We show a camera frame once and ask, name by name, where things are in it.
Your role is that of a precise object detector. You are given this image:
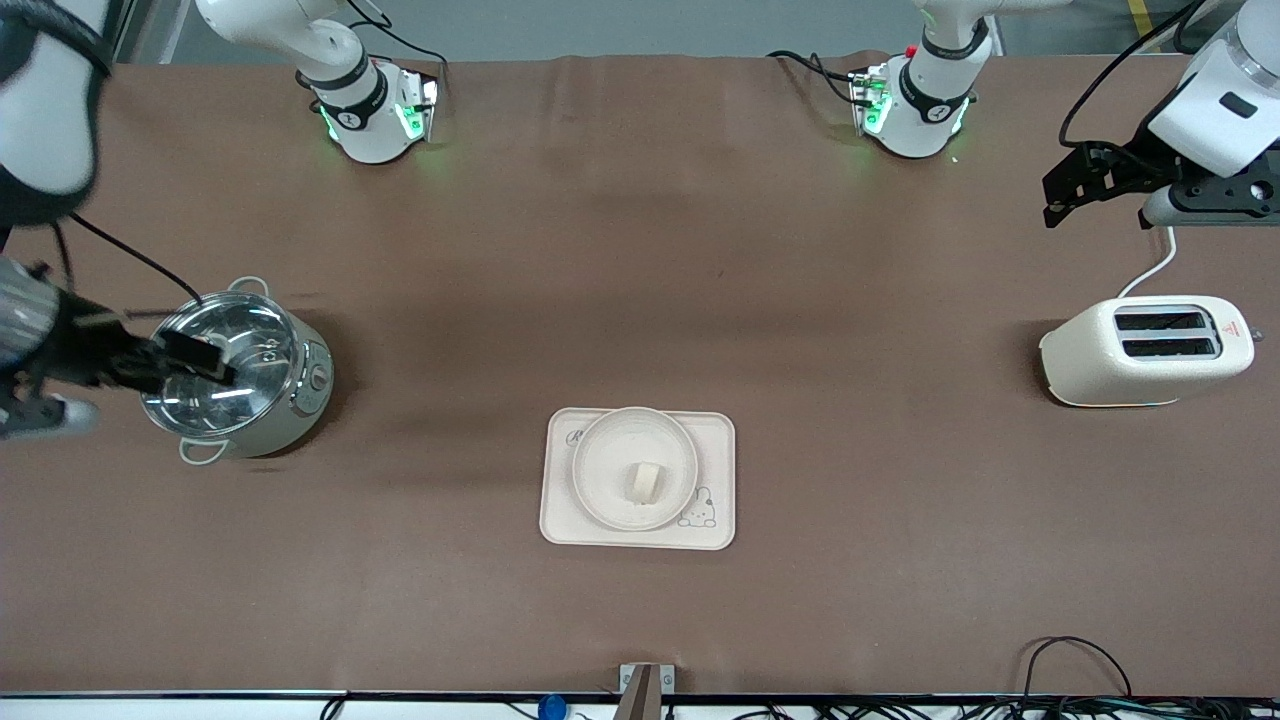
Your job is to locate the round white plate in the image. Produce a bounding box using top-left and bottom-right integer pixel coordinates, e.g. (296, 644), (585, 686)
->
(571, 406), (700, 532)

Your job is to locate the cream tray with bear print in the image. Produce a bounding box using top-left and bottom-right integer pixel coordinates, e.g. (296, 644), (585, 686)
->
(539, 406), (737, 552)

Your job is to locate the stainless steel electric pot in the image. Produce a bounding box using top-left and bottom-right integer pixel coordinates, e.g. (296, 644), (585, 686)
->
(139, 276), (335, 467)

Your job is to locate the white two-slot toaster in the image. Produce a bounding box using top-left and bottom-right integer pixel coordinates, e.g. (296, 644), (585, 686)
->
(1039, 295), (1263, 409)

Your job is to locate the white toaster power cable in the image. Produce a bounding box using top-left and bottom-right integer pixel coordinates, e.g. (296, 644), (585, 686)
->
(1116, 225), (1179, 300)

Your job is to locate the black arm base cable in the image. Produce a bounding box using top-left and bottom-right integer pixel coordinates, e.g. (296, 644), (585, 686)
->
(345, 0), (448, 76)
(766, 49), (867, 107)

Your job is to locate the black looped floor cable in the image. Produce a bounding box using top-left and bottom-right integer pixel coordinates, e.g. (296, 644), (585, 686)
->
(1018, 636), (1137, 703)

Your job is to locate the black floor cable bundle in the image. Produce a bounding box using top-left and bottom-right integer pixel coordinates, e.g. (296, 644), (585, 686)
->
(730, 695), (1280, 720)

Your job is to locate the metal table edge bracket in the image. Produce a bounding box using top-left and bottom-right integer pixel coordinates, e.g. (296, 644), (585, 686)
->
(618, 662), (676, 720)

